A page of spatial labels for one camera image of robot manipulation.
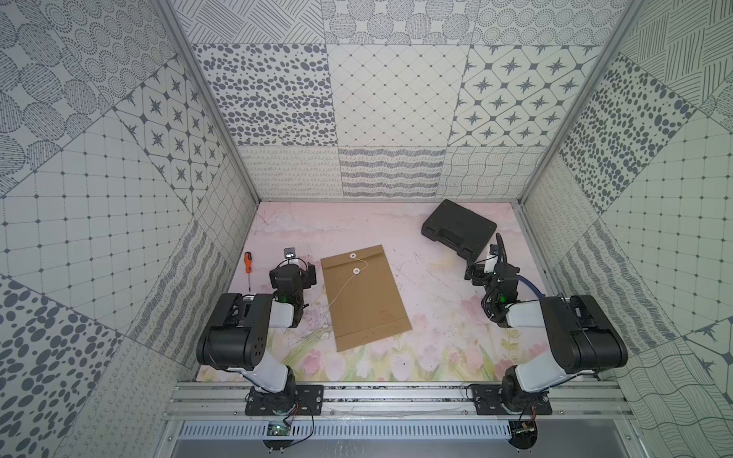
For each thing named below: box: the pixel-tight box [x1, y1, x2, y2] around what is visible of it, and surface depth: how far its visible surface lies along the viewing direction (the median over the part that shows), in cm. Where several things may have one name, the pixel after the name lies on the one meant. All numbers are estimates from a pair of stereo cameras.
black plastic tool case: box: [420, 199, 498, 263], surface depth 109 cm
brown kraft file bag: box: [319, 244, 413, 353], surface depth 97 cm
